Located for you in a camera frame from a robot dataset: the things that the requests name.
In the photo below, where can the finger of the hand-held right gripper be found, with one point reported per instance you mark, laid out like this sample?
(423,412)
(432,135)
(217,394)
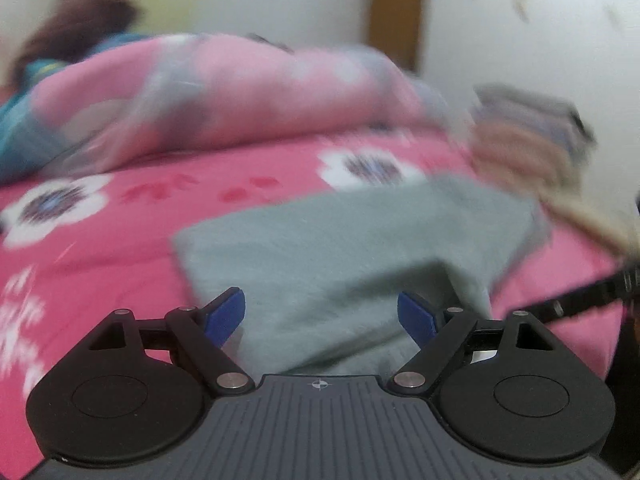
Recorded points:
(590,292)

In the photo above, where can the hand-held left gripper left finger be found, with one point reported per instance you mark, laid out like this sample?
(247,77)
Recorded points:
(227,312)

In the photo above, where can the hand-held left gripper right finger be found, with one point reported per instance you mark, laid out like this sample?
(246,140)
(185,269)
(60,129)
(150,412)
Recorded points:
(417,317)

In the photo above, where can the grey sweatshirt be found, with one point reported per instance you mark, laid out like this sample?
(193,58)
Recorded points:
(325,240)

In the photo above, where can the stack of folded clothes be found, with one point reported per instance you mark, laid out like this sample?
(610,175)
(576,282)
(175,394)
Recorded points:
(525,145)

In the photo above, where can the pink floral bed blanket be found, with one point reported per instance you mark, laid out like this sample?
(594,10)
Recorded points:
(100,270)

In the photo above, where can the pink floral quilt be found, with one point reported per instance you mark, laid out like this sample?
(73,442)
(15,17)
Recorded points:
(225,95)

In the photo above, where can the brown wooden door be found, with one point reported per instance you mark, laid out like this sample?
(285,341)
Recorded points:
(395,10)

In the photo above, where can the pale yellow wardrobe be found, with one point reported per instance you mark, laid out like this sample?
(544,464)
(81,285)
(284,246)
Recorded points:
(175,0)

